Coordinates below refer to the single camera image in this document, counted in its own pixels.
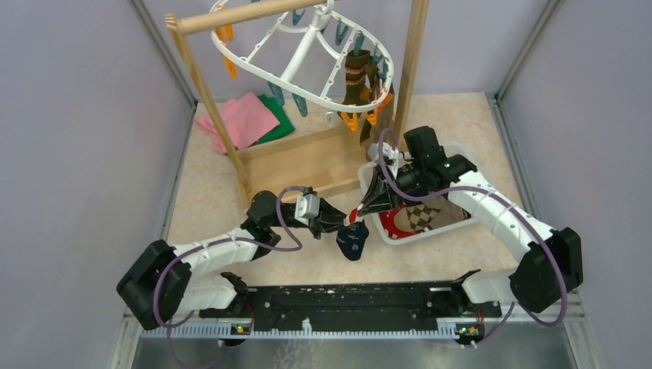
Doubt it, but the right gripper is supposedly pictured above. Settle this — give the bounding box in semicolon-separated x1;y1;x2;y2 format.
356;160;424;217

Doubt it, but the navy blue sock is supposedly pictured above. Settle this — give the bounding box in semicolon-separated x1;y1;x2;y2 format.
336;208;369;261

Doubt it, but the olive striped sock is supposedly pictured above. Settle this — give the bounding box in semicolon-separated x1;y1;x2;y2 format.
366;61;383;102
343;49;371;105

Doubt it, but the white oval clip hanger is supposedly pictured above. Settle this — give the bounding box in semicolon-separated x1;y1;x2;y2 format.
211;1;394;131

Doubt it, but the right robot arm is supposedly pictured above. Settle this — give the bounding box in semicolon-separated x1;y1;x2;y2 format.
345;126;584;317

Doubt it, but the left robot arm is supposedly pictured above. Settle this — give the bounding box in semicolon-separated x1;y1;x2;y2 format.
116;186;358;331

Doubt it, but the wooden hanger rack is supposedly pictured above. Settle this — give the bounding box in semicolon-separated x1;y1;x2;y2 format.
165;1;429;203

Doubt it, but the red white striped sock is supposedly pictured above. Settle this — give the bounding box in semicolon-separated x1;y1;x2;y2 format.
379;205;414;239

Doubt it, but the white plastic laundry basket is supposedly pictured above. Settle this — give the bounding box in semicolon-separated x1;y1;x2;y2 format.
358;141;478;245

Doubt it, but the argyle brown sock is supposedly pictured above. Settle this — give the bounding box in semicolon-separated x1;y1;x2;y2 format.
405;204;443;233

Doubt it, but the green cloth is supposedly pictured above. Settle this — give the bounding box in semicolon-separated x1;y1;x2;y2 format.
254;95;295;145

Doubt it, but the pink cloth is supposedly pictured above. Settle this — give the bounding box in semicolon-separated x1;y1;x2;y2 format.
218;92;278;149

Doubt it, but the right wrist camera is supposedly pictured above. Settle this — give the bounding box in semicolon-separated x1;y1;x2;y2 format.
367;142;401;168

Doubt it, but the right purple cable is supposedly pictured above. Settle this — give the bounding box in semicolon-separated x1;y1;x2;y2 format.
377;127;569;347

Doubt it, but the purple cable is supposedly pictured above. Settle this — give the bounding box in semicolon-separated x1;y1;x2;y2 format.
377;127;569;347
152;185;307;369

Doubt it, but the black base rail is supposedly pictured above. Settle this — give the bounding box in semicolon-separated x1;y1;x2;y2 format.
213;276;503;344

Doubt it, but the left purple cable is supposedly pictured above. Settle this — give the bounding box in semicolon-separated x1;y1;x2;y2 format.
152;185;307;369

